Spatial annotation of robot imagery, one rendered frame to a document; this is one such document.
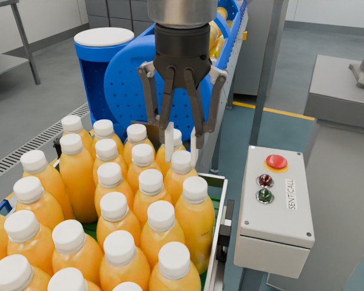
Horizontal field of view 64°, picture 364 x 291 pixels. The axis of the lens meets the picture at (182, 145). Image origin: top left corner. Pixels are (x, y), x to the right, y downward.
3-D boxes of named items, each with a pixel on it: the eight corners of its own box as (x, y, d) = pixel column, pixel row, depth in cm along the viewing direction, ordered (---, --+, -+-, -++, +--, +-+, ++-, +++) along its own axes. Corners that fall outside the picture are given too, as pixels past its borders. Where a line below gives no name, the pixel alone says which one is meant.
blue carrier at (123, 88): (241, 45, 146) (240, -19, 130) (215, 148, 77) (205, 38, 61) (186, 49, 153) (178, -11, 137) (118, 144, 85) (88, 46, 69)
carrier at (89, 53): (111, 159, 203) (97, 187, 181) (87, 28, 151) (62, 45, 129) (151, 162, 200) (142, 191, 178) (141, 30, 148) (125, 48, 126)
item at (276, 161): (285, 160, 53) (287, 155, 52) (286, 172, 50) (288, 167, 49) (265, 157, 53) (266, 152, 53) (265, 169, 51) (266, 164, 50)
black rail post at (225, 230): (227, 249, 61) (231, 224, 56) (226, 262, 58) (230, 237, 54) (217, 247, 61) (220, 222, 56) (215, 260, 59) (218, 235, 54)
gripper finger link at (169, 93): (176, 70, 40) (166, 67, 40) (163, 133, 47) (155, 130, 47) (183, 60, 43) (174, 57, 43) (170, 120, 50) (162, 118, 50)
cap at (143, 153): (133, 167, 53) (133, 160, 52) (131, 154, 56) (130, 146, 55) (155, 164, 53) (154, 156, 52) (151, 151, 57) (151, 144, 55)
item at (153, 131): (172, 160, 80) (171, 122, 72) (170, 166, 78) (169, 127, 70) (138, 155, 82) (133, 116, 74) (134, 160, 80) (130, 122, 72)
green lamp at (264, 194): (271, 193, 46) (273, 187, 45) (271, 203, 44) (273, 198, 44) (257, 191, 46) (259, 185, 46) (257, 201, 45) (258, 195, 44)
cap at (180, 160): (185, 176, 51) (185, 168, 50) (166, 168, 53) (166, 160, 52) (196, 164, 53) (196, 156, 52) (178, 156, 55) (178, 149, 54)
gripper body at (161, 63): (218, 16, 40) (214, 79, 46) (160, 12, 42) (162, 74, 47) (209, 30, 34) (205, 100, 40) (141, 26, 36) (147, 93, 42)
